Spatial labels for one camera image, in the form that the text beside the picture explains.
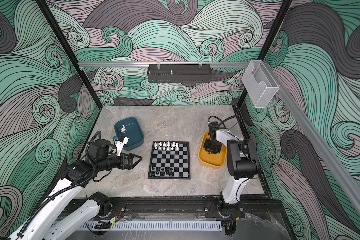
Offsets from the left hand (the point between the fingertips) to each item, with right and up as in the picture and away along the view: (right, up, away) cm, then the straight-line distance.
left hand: (136, 156), depth 71 cm
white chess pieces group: (+12, 0, +24) cm, 27 cm away
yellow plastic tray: (+42, -7, +18) cm, 46 cm away
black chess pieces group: (+11, -12, +13) cm, 21 cm away
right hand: (+41, -2, +25) cm, 48 cm away
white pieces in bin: (-19, +11, +33) cm, 40 cm away
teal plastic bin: (-14, +11, +36) cm, 41 cm away
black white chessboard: (+15, -7, +19) cm, 26 cm away
